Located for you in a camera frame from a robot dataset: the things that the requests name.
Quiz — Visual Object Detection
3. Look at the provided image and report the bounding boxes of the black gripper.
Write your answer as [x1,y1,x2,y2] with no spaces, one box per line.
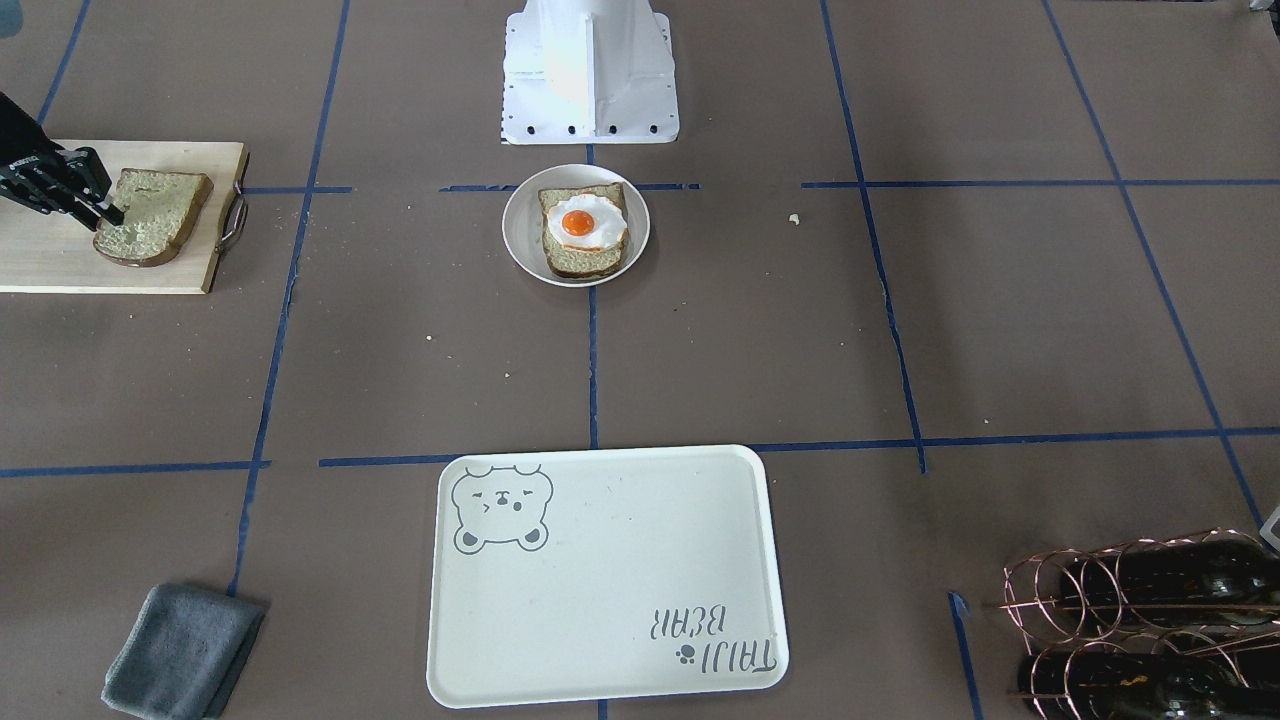
[1,94,124,227]

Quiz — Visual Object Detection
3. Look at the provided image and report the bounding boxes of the bread slice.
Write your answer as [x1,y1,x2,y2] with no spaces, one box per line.
[93,168,212,268]
[536,182,635,281]

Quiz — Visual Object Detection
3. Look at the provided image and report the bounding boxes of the cream bear tray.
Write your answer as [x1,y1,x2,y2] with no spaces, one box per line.
[425,445,790,708]

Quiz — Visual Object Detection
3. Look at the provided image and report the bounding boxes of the wooden cutting board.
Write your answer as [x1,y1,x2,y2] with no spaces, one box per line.
[0,138,250,295]

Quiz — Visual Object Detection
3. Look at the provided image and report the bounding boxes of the grey folded cloth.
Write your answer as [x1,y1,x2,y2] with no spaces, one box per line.
[101,583,266,719]

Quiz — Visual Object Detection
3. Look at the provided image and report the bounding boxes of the white plate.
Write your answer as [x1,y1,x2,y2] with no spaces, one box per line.
[500,164,652,287]

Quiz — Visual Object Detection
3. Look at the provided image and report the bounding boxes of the fried egg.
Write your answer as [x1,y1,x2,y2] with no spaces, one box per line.
[545,193,628,252]

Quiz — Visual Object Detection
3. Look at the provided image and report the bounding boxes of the green wine bottle front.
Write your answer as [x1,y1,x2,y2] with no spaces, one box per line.
[1016,650,1279,719]

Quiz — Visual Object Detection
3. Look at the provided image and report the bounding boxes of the green wine bottle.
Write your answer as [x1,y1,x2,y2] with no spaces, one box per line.
[1016,650,1279,719]
[1059,538,1279,629]

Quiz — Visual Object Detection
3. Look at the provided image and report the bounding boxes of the green wine bottle middle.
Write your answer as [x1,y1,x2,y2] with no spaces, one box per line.
[1059,538,1279,629]

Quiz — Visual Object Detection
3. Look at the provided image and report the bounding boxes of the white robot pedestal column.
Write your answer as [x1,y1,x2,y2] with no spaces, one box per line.
[500,1,681,146]

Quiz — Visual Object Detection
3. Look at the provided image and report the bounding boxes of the copper wire bottle rack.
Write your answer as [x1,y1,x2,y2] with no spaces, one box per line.
[997,528,1279,719]

